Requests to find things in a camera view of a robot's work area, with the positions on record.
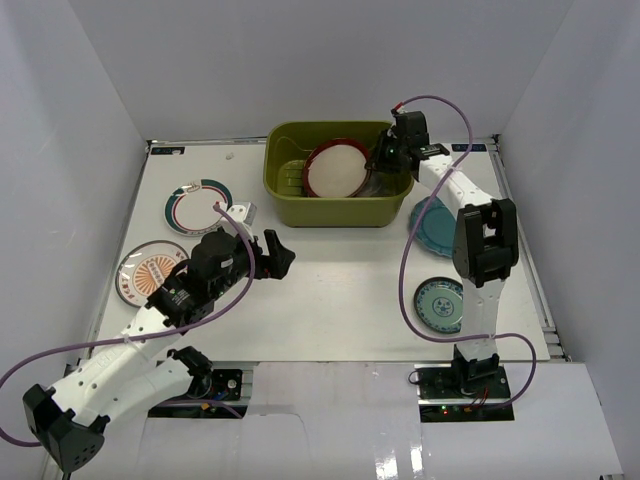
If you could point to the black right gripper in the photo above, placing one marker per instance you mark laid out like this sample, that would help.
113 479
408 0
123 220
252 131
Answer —
379 164

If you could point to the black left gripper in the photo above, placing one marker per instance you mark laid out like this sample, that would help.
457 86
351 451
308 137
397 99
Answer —
266 258

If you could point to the grey reindeer plate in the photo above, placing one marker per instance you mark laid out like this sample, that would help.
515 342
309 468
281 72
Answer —
374 187

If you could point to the dark red rimmed plate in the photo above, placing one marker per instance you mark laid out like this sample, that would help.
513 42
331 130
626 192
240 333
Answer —
336 169

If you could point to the teal scalloped plate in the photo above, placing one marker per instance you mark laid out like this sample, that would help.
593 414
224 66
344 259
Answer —
436 226

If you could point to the white plate teal rim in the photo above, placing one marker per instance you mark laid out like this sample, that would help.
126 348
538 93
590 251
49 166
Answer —
189 209

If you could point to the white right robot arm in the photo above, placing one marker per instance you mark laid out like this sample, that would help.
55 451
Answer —
485 245

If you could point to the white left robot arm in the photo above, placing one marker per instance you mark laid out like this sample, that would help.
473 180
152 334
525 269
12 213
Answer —
141 370

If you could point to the olive green plastic bin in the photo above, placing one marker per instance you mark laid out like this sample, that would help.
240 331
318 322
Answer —
289 145

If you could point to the right blue table label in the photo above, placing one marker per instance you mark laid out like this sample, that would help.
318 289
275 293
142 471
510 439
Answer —
476 147

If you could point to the blue table label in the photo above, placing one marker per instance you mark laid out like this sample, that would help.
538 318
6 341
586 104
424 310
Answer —
174 150
476 147

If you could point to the orange sunburst plate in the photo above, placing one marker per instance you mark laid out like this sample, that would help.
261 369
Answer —
145 268

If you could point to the left blue table label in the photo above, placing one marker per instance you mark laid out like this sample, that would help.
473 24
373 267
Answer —
174 150

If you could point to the small blue white plate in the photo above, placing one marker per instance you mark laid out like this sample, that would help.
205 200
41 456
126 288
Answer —
438 303

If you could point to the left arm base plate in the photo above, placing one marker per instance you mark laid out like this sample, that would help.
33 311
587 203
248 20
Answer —
218 396

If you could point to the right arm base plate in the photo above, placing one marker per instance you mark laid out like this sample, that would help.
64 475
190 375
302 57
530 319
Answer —
442 400

